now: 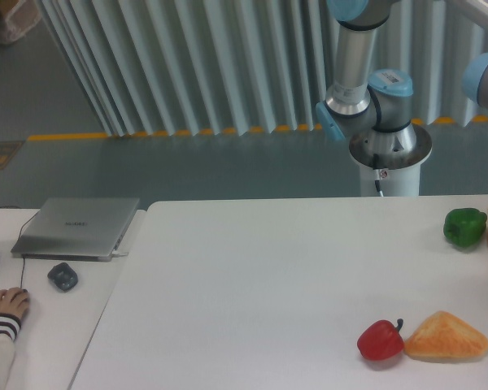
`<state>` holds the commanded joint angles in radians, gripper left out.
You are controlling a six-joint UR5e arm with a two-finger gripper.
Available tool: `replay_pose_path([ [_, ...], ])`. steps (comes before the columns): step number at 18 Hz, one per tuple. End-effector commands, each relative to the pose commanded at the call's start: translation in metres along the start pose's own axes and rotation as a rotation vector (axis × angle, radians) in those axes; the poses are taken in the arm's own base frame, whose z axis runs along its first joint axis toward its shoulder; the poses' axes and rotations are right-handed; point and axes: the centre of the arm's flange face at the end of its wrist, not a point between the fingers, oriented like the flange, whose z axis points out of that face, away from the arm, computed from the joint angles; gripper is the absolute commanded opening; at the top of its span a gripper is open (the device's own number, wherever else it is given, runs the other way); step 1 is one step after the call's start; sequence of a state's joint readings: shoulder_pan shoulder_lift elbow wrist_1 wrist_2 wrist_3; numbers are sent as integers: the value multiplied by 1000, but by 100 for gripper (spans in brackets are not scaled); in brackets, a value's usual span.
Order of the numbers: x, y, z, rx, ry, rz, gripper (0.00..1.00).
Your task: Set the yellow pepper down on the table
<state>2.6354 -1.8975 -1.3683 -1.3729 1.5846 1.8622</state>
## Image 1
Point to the person's hand on mouse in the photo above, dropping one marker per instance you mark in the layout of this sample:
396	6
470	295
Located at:
9	303

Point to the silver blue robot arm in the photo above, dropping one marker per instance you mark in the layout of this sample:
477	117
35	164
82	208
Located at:
351	61

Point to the red bell pepper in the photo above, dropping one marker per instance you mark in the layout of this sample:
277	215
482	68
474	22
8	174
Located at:
381	340

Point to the green bell pepper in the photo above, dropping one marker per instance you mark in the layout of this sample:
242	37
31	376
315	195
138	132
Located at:
464	227

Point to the dark grey small device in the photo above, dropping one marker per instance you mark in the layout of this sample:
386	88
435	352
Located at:
63	277

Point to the silver closed laptop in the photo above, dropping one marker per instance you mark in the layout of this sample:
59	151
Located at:
77	228

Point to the white usb dongle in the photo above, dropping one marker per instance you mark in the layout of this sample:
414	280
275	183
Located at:
117	254

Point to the white folding partition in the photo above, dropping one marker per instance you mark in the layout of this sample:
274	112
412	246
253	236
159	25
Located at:
235	66

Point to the clutter in top corner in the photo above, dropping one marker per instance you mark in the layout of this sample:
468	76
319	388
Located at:
17	18

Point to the orange bread slice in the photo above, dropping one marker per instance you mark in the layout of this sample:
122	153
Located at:
445	337

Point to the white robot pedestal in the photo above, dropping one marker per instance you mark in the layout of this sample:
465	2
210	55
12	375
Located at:
390	162

